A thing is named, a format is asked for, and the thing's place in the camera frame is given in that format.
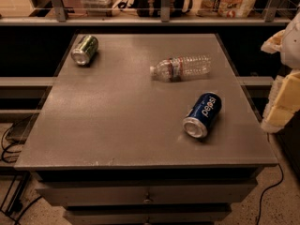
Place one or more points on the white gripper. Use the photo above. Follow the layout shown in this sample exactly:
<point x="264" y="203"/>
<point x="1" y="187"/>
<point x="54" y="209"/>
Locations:
<point x="292" y="47"/>

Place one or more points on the blue pepsi can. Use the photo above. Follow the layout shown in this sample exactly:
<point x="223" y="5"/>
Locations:
<point x="202" y="116"/>

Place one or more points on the green soda can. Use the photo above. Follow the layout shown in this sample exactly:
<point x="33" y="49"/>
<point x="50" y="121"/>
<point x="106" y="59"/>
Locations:
<point x="84" y="51"/>

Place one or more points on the colourful snack bag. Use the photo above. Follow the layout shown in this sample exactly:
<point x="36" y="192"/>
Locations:
<point x="225" y="8"/>

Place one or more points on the clear plastic water bottle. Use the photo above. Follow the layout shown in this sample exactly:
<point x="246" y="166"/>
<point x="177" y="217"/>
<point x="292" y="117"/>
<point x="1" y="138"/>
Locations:
<point x="181" y="68"/>

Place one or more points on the grey cabinet with drawers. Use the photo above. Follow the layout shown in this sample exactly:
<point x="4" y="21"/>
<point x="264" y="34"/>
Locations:
<point x="112" y="123"/>

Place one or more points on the grey upper drawer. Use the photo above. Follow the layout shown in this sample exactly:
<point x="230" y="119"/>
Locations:
<point x="97" y="194"/>

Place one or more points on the grey drawer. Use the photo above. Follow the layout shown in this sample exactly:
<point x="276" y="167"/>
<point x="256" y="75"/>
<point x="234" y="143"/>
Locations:
<point x="148" y="215"/>
<point x="97" y="194"/>

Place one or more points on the grey lower drawer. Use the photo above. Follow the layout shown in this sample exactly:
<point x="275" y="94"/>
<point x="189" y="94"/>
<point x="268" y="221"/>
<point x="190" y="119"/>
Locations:
<point x="148" y="215"/>

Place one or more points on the grey metal railing shelf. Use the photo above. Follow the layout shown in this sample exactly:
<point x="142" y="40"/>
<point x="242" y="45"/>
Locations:
<point x="53" y="12"/>

